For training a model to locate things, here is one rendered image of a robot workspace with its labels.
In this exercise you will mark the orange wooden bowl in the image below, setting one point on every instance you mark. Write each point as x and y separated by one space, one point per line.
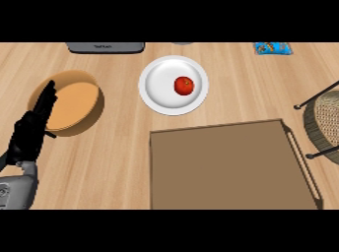
71 104

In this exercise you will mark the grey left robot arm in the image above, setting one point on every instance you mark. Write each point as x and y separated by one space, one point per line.
8 190

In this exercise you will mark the blue snack bag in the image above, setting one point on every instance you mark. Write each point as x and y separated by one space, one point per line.
272 48

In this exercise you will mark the brown wooden tray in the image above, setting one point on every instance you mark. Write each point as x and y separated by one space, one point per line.
232 167

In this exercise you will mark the red tomato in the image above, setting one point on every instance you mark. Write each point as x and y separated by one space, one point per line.
183 86

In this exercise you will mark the wicker tiered basket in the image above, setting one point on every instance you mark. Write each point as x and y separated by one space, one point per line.
328 126

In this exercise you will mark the white plate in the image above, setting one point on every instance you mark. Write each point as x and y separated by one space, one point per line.
173 85

